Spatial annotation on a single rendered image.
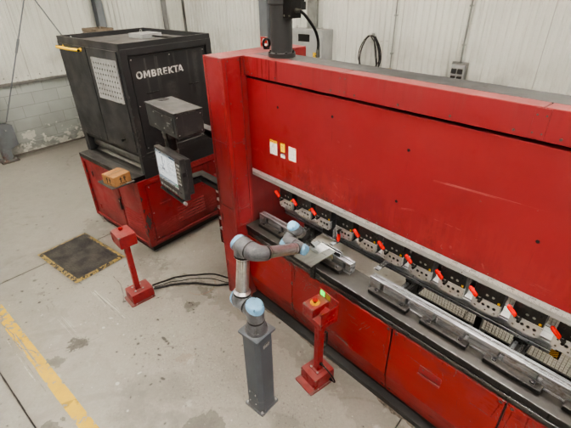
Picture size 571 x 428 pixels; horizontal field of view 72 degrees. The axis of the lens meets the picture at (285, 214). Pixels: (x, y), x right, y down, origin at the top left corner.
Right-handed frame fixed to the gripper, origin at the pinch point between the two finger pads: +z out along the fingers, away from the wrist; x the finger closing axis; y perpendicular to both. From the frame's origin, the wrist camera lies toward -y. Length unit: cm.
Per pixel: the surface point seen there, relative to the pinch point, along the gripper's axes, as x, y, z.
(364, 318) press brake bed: -53, -19, 27
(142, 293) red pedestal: 146, -133, 17
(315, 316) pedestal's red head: -30, -39, 11
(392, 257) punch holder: -60, 23, -5
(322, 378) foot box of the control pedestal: -40, -76, 59
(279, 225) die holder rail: 50, 0, 13
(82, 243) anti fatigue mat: 294, -156, 14
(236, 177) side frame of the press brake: 83, 10, -30
